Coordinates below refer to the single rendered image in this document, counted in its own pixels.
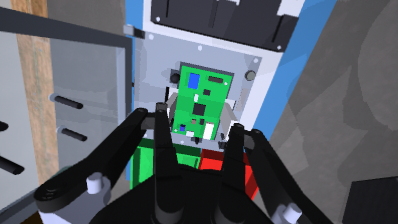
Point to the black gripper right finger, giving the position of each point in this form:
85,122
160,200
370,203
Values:
283,199

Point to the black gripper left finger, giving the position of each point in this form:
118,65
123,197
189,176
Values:
77,194

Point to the red open-top bin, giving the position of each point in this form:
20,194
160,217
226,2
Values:
211,159

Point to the green circuit board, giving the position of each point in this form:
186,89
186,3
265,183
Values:
200,101

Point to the green bin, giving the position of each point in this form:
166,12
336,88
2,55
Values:
142,159

